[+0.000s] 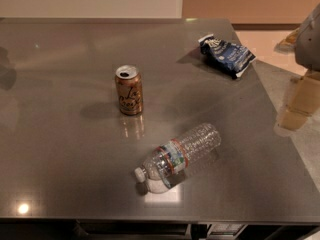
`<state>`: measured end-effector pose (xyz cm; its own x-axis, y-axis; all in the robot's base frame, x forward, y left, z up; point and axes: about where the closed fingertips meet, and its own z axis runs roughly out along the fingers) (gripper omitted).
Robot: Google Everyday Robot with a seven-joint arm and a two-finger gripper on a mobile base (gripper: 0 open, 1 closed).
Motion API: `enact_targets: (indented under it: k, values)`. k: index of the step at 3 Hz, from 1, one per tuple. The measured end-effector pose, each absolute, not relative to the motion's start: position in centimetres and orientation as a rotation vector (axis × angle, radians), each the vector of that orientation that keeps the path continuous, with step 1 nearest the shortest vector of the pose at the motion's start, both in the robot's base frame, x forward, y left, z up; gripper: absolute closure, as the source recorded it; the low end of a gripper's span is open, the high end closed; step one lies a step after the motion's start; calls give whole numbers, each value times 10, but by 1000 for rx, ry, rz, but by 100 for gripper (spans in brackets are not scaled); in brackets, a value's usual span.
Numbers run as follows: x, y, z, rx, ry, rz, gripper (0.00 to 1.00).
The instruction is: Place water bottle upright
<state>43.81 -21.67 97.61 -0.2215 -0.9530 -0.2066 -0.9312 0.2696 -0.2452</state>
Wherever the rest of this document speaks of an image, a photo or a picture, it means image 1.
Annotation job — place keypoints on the blue crumpled chip bag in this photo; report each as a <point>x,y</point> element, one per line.
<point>231,58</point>

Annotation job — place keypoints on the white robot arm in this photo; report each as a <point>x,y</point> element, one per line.
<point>307,46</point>

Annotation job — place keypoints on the clear plastic water bottle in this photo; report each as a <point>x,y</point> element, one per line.
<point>167,164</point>

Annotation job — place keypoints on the brown LaCroix soda can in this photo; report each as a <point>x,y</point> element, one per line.
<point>129,89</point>

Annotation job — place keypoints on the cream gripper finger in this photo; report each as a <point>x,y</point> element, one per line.
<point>301,101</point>

